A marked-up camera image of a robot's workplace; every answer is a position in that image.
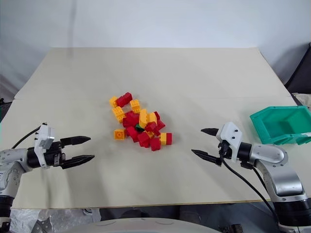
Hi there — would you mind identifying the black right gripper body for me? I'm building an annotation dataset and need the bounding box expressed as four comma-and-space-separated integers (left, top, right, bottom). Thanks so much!
218, 139, 233, 160

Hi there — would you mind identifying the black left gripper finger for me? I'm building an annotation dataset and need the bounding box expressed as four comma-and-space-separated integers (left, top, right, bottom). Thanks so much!
61, 154, 96, 170
60, 135, 92, 148

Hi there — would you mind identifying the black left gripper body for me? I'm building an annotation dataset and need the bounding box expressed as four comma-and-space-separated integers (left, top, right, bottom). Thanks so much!
44, 137, 67, 170

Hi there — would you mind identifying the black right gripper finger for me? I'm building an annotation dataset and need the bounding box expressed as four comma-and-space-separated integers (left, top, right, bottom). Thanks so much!
191, 149, 223, 167
200, 127, 221, 138

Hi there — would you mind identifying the green plastic bin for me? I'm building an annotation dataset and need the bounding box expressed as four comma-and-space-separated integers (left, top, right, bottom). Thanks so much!
249, 105, 311, 146

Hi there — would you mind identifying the red plastic toy brick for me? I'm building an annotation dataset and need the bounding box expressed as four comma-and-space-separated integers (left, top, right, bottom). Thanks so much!
122, 111, 140, 128

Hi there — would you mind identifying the clear plastic sheet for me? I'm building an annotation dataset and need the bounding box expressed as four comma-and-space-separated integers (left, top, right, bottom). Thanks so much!
8, 207, 102, 233

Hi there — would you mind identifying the yellow plastic toy brick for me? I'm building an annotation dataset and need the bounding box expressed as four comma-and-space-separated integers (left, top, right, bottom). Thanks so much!
138, 108, 149, 128

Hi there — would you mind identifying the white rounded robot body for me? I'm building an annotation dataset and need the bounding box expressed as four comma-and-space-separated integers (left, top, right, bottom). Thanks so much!
47, 216, 221, 233

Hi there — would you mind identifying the beige cloth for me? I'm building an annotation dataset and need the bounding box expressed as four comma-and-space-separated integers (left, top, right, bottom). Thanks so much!
291, 92, 311, 108

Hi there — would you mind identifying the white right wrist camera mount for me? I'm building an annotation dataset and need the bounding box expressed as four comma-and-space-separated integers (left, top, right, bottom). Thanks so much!
216, 122, 242, 164

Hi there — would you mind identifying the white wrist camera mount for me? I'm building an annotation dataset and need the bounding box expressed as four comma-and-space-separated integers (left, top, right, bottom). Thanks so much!
216, 122, 242, 164
34, 123, 55, 169

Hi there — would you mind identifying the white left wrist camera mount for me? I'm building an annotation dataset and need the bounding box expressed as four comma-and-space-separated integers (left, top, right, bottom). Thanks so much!
34, 123, 55, 169

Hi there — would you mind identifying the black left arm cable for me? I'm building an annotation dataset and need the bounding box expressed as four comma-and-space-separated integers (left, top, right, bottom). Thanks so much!
11, 127, 41, 150

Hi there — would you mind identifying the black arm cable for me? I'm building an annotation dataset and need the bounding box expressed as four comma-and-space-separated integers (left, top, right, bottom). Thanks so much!
11, 127, 41, 150
219, 142, 280, 220

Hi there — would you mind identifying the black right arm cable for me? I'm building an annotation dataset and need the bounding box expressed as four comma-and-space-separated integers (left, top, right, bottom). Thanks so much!
219, 142, 280, 220

